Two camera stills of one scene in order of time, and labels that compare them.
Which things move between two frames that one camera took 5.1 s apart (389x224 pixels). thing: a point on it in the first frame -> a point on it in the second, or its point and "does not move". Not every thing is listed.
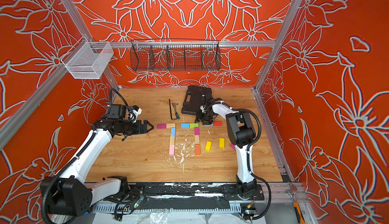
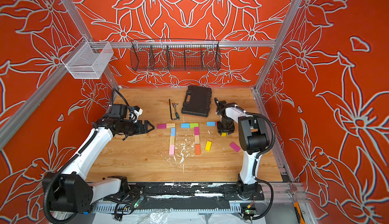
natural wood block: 197,139 does not move
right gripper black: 202,115 -> 221,128
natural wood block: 172,140 does not move
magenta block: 161,126 does not move
